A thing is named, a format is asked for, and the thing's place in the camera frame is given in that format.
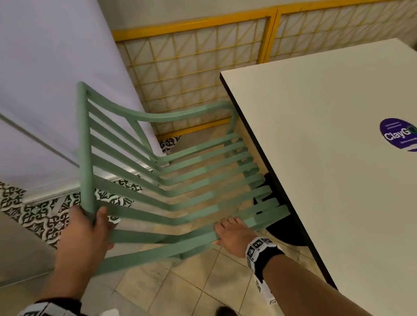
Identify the person's right forearm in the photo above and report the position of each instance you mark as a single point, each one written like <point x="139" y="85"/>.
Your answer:
<point x="313" y="295"/>

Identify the yellow framed lattice panel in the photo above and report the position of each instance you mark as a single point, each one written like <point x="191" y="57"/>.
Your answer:
<point x="345" y="23"/>
<point x="193" y="62"/>

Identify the person's right hand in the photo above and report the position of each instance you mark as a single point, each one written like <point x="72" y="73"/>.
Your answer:
<point x="238" y="238"/>

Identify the person's left forearm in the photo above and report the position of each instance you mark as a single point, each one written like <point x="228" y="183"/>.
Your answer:
<point x="68" y="286"/>

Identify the round purple sticker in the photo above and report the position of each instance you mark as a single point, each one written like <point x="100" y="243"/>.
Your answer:
<point x="402" y="134"/>

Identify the green slatted metal chair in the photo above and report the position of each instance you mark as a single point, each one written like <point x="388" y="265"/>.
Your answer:
<point x="181" y="181"/>

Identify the person's right thumb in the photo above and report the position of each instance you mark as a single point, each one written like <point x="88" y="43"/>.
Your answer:
<point x="217" y="241"/>

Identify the person's left thumb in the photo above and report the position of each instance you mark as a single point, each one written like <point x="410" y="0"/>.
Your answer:
<point x="103" y="219"/>

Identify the person's left hand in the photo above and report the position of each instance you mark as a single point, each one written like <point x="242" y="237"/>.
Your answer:
<point x="79" y="245"/>

